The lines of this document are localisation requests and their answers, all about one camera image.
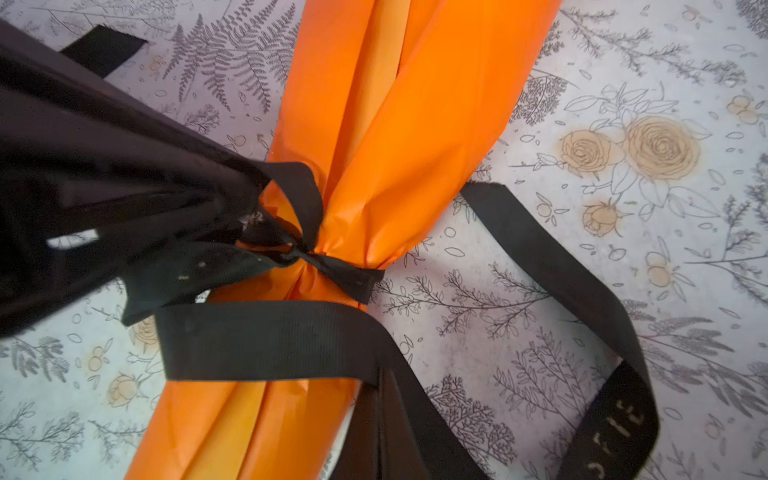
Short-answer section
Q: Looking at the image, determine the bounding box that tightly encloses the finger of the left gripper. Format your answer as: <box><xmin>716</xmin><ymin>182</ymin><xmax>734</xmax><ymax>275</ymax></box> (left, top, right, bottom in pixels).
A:
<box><xmin>1</xmin><ymin>23</ymin><xmax>268</xmax><ymax>240</ymax></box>
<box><xmin>1</xmin><ymin>228</ymin><xmax>288</xmax><ymax>338</ymax></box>

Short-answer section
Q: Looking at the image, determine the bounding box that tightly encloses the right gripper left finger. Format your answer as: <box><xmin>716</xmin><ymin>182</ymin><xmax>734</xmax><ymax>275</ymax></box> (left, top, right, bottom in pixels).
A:
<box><xmin>331</xmin><ymin>370</ymin><xmax>383</xmax><ymax>480</ymax></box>

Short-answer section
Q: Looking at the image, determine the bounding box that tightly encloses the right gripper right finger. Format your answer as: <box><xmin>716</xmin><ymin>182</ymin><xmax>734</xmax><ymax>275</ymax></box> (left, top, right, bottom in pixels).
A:
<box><xmin>380</xmin><ymin>370</ymin><xmax>430</xmax><ymax>480</ymax></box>

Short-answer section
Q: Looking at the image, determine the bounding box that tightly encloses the black ribbon strap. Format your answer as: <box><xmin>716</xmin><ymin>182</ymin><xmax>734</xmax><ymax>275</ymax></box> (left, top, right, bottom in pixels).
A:
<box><xmin>59</xmin><ymin>23</ymin><xmax>661</xmax><ymax>480</ymax></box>

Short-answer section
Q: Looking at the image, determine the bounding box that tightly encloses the orange wrapping paper sheet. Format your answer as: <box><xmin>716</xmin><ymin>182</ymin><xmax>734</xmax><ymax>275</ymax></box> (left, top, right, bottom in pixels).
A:
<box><xmin>127</xmin><ymin>1</ymin><xmax>559</xmax><ymax>479</ymax></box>

